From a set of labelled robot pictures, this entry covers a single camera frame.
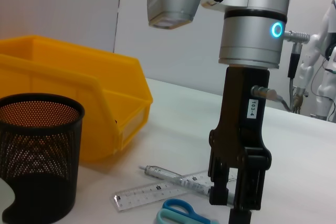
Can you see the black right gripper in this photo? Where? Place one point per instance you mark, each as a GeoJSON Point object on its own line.
{"type": "Point", "coordinates": [241, 129]}

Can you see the blue scissors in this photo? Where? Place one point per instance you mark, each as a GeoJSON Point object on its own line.
{"type": "Point", "coordinates": [178, 208]}

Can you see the clear plastic ruler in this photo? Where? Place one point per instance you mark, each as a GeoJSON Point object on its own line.
{"type": "Point", "coordinates": [147, 192]}

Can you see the grey ballpoint pen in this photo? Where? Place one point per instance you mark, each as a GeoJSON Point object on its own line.
{"type": "Point", "coordinates": [168, 175]}

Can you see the black mesh pen holder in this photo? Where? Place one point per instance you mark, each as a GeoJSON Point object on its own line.
{"type": "Point", "coordinates": [39, 182]}

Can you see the white humanoid robot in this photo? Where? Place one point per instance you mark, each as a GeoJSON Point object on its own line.
{"type": "Point", "coordinates": [325, 77]}

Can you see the yellow plastic bin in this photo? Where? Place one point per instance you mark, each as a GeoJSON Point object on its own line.
{"type": "Point", "coordinates": [78, 77]}

